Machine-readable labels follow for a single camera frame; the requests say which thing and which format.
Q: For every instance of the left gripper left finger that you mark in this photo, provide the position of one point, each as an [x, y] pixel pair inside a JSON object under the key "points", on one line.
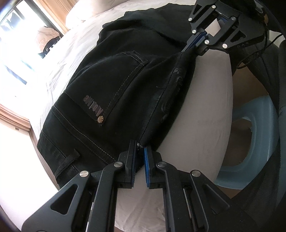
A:
{"points": [[88, 201]]}

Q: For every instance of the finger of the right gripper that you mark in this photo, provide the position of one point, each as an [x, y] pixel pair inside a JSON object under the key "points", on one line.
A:
{"points": [[195, 41], [221, 22]]}

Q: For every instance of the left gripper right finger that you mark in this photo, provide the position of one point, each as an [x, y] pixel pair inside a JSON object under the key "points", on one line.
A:
{"points": [[191, 201]]}

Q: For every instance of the black denim pants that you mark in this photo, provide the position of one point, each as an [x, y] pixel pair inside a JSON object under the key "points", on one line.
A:
{"points": [[131, 86]]}

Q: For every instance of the white bed with sheet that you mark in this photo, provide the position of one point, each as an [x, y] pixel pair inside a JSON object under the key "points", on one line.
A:
{"points": [[199, 136]]}

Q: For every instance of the light blue plastic stool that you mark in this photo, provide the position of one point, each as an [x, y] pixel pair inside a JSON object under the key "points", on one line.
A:
{"points": [[254, 136]]}

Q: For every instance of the rolled white duvet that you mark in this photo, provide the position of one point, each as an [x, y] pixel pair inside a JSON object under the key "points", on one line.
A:
{"points": [[85, 9]]}

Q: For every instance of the right beige curtain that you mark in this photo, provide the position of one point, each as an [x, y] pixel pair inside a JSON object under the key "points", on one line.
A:
{"points": [[58, 11]]}

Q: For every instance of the black balcony door frame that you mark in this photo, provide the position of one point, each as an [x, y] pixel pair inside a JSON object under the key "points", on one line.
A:
{"points": [[20, 21]]}

